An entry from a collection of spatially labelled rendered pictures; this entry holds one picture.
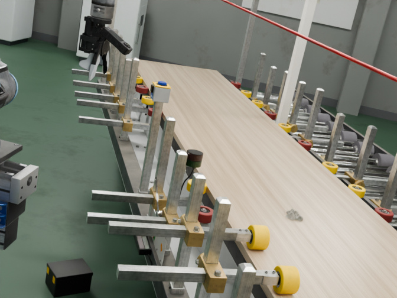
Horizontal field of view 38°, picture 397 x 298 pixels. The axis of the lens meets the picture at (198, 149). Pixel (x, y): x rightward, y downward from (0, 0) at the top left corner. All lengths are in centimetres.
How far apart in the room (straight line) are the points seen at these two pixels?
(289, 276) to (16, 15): 750
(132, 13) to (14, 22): 172
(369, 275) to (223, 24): 704
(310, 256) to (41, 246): 196
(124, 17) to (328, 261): 658
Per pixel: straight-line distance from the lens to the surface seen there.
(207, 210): 216
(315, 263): 199
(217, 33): 881
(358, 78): 857
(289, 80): 357
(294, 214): 228
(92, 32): 199
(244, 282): 143
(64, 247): 359
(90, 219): 207
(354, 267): 205
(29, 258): 347
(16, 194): 199
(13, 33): 884
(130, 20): 824
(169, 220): 210
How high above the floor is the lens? 179
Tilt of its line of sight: 18 degrees down
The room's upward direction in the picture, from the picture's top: 11 degrees clockwise
